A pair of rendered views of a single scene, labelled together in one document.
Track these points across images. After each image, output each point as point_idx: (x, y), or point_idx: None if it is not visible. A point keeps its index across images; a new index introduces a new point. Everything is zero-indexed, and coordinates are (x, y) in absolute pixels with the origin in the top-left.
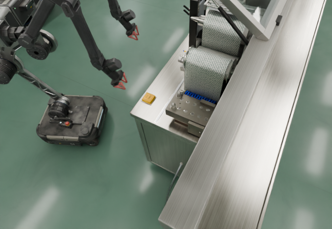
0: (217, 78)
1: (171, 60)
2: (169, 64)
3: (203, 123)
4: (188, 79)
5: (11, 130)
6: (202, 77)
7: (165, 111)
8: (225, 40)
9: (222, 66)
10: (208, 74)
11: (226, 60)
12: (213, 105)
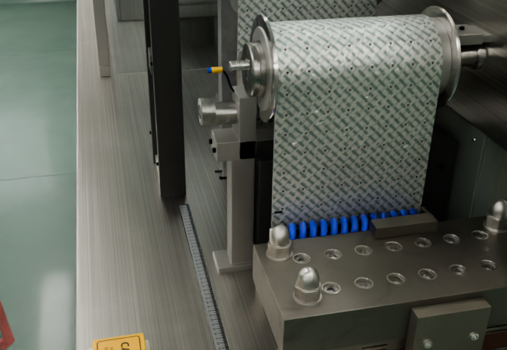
0: (417, 89)
1: (89, 210)
2: (90, 222)
3: (468, 284)
4: (293, 161)
5: None
6: (356, 113)
7: (285, 336)
8: None
9: (421, 32)
10: (382, 87)
11: (412, 15)
12: (428, 219)
